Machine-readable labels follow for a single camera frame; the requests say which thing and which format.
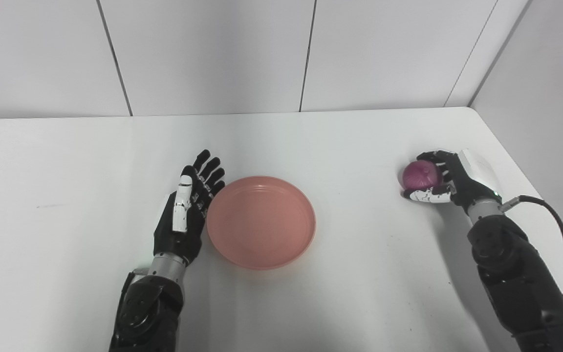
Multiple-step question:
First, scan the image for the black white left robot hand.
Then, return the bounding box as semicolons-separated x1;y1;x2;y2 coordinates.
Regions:
153;150;226;266

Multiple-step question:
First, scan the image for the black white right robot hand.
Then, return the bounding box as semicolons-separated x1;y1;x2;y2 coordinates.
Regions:
401;149;503;215

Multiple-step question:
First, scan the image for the purple red onion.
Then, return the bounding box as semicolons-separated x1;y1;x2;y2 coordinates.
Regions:
403;160;442;191

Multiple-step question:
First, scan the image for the pink round plate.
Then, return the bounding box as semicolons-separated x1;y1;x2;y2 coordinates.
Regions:
206;176;317;270

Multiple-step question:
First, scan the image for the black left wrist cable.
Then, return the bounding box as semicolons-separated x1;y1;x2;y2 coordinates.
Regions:
119;266;151;313

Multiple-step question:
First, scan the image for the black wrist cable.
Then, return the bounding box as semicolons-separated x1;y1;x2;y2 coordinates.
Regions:
119;266;151;313
500;195;563;300

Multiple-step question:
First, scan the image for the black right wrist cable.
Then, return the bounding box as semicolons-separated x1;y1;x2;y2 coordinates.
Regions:
500;195;563;300

